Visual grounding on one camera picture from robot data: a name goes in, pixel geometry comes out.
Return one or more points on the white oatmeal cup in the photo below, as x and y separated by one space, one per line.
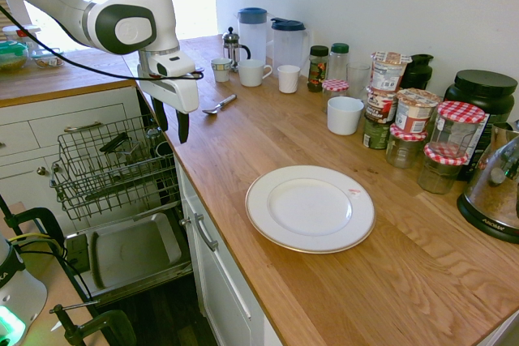
387 72

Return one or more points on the round metal cabinet knob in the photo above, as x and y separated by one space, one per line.
41 170
185 221

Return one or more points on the wide white cup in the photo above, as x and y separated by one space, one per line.
344 117

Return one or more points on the dark red oatmeal cup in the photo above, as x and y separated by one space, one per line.
379 107

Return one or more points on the black shaker bottle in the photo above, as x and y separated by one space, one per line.
417 72

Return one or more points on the black utensil in rack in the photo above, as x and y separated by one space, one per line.
115 142

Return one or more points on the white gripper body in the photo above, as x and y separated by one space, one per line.
178 92

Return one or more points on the short pitcher dark lid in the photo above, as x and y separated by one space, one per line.
288 46

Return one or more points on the white plate gold rim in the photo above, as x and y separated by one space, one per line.
310 209

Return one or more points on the steel electric kettle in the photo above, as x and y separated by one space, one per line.
492 188

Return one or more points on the small jar checkered lid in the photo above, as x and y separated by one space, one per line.
335 90

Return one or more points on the tall pitcher blue lid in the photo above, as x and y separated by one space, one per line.
251 34

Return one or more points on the spice jar green lid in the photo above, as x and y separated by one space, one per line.
339 64

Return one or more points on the clear drinking glass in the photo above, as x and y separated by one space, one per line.
358 78

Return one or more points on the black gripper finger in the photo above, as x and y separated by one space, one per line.
161 115
183 127

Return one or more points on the dark green clamp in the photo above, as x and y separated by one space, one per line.
36 218
105 323

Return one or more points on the white ribbed cup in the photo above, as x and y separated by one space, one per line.
288 78

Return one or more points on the food container green lid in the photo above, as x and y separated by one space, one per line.
12 58

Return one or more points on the glass French press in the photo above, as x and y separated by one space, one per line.
232 48

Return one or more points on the green tin can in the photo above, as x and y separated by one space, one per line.
375 133

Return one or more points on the wooden robot mounting board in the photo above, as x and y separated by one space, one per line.
57 281

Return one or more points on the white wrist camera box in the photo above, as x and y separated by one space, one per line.
170 64

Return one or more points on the black protein tub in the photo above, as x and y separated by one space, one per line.
484 99

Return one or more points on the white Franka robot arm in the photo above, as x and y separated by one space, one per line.
134 5

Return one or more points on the metal spoon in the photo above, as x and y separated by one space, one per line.
219 105

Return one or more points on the open dishwasher door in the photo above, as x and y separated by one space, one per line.
134 249

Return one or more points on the white container red clip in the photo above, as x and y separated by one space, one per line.
20 32

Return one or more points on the spice jar black lid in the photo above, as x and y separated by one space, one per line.
318 68

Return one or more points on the small glass food container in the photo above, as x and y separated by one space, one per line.
48 59

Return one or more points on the glass jar checkered lid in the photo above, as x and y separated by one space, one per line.
440 173
403 147

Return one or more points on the small patterned cup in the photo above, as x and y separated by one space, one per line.
221 69

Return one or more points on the large jar checkered lid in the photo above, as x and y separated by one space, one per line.
456 131

